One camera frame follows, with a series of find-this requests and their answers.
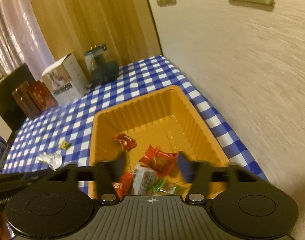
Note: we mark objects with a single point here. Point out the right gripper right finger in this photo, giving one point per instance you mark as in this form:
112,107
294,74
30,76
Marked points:
238,202

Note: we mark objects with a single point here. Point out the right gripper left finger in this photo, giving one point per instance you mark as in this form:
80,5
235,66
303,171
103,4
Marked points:
62,203

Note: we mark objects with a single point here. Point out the silver green snack bag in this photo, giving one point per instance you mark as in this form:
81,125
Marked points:
53,160

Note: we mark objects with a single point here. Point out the yellow green candy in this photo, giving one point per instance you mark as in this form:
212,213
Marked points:
64,145

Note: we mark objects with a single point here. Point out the clear seaweed snack pack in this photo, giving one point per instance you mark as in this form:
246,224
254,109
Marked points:
144,179

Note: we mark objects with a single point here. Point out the red brown candy bar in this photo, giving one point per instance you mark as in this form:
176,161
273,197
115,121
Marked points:
126,142

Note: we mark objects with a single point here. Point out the red snack pack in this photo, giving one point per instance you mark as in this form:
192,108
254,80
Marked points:
161,162

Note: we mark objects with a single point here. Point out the red double-happiness candy pack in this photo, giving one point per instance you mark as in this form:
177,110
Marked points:
123,185

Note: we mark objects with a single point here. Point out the brown clear-wrapped candy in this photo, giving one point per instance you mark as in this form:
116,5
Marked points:
170,189

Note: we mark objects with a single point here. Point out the left hand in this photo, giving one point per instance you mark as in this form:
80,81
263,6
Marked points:
4,232

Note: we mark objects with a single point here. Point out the blue white checkered tablecloth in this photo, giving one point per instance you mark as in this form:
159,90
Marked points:
73,122

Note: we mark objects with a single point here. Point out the brown metal canister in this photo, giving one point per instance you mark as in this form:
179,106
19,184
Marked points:
25,101

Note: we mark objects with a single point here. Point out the red gift box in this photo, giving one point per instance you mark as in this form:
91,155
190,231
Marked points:
41,96

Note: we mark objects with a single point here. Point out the orange plastic tray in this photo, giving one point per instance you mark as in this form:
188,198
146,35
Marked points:
165,120

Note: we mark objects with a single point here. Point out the white product box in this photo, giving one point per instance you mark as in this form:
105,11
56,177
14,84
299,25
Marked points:
65,80

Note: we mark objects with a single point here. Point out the dark green glass jar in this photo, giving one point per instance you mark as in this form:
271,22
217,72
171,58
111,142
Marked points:
102,69

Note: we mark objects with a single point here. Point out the pink curtain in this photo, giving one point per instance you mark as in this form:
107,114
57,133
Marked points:
21,39

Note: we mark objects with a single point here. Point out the wooden wall panel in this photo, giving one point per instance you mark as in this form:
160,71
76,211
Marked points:
74,26

